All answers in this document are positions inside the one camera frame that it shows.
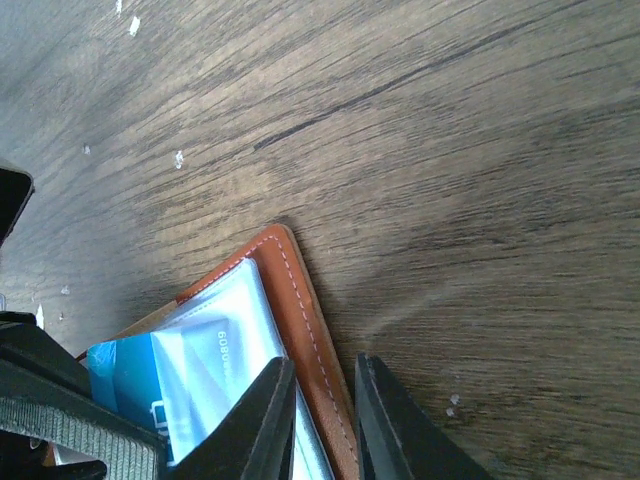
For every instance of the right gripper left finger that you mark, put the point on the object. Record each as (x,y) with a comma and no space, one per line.
(256,439)

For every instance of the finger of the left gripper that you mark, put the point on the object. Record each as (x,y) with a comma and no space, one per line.
(50,426)

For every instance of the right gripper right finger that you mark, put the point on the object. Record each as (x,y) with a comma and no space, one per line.
(395,438)

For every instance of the blue card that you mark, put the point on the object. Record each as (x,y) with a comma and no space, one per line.
(180,382)

